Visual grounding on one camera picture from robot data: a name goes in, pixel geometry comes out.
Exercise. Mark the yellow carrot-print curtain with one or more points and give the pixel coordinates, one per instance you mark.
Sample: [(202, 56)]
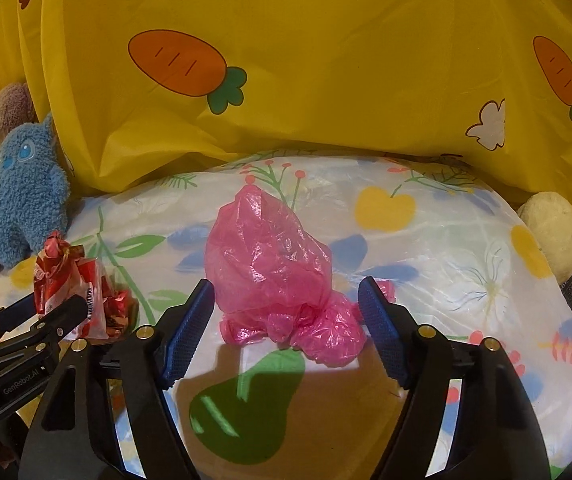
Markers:
[(341, 60)]

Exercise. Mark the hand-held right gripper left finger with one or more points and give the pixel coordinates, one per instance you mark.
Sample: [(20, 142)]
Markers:
[(188, 332)]

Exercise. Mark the cream plush toy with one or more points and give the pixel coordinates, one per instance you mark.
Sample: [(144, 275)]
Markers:
[(553, 240)]

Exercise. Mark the pink plastic bag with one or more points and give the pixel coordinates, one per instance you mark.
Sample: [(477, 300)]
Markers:
[(266, 270)]

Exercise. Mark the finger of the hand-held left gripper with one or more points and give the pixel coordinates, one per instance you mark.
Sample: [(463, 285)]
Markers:
[(16, 311), (66, 317)]

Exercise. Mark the brown teddy bear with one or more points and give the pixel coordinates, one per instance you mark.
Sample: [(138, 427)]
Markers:
[(8, 110)]

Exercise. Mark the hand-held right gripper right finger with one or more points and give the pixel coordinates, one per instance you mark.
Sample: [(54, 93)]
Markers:
[(383, 335)]

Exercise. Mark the floral plastic tablecloth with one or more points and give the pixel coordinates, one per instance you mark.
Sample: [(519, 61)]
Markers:
[(440, 270)]

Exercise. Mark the blue plush toy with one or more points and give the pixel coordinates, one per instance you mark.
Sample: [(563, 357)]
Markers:
[(26, 195)]

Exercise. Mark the red wrapper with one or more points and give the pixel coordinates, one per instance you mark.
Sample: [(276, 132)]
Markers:
[(61, 270)]

